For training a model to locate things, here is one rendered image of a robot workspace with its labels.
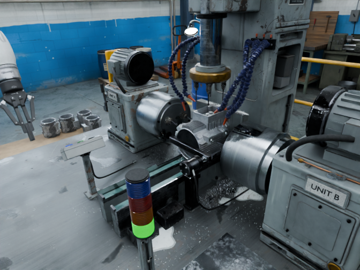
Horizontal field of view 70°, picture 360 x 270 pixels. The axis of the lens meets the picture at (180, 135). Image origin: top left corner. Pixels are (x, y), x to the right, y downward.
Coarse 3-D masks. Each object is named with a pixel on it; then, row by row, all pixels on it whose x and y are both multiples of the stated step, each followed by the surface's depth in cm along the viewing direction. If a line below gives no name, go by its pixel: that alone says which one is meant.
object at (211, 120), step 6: (204, 108) 125; (210, 108) 126; (216, 108) 125; (198, 114) 118; (204, 114) 125; (210, 114) 121; (216, 114) 118; (222, 114) 120; (198, 120) 120; (204, 120) 117; (210, 120) 116; (216, 120) 119; (222, 120) 121; (210, 126) 117; (216, 126) 120
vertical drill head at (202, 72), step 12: (204, 0) 98; (204, 12) 100; (204, 24) 102; (216, 24) 101; (204, 36) 103; (216, 36) 103; (204, 48) 105; (216, 48) 105; (204, 60) 107; (216, 60) 107; (192, 72) 109; (204, 72) 108; (216, 72) 107; (228, 72) 108
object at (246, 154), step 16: (240, 128) 100; (256, 128) 98; (224, 144) 99; (240, 144) 95; (256, 144) 92; (272, 144) 90; (288, 144) 92; (224, 160) 99; (240, 160) 94; (256, 160) 90; (272, 160) 88; (240, 176) 96; (256, 176) 90; (256, 192) 97
